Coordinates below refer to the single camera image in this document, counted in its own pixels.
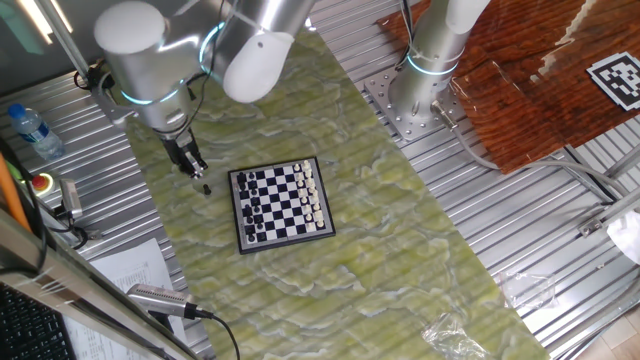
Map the silver ribbed camera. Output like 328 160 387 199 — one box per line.
125 283 214 321

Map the red emergency stop button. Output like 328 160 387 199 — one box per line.
29 172 55 197

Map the printed paper sheet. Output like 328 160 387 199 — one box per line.
62 238 189 360

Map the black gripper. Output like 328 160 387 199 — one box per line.
160 128 209 180

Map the aluminium frame bar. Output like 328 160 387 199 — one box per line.
0 209 201 360

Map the black cable loop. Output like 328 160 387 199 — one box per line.
73 67 99 92

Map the flat clear plastic bag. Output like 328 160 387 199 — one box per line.
498 269 560 310

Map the aluminium profile with bracket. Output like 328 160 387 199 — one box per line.
578 144 640 239

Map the green marble pattern mat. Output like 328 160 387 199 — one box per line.
122 24 551 360

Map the orange tube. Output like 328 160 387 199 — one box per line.
0 152 32 232

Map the crumpled clear plastic wrap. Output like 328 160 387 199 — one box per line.
420 312 496 360

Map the grey robot base hose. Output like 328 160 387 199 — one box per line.
430 99 632 201

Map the white cloth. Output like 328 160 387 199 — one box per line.
606 209 640 266

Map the aluminium frame post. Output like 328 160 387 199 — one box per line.
34 0 104 97

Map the clear plastic water bottle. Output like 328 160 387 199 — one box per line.
7 103 66 161

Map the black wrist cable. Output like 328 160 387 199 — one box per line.
167 0 226 136

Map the black and white marker tag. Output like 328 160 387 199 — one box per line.
585 51 640 112

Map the grey camera on stand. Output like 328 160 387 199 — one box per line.
53 178 90 250

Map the black computer keyboard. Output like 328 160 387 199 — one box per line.
0 283 77 360

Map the wrist camera with silver bracket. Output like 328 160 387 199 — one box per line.
82 58 139 132

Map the orange woven cloth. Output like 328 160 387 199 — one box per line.
375 0 640 175

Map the black base cable bundle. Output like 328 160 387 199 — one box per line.
394 0 419 71

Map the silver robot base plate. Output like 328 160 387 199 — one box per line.
363 66 474 142

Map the black camera cable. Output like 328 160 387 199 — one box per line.
197 309 242 360

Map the black and white chessboard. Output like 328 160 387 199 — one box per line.
228 157 337 255

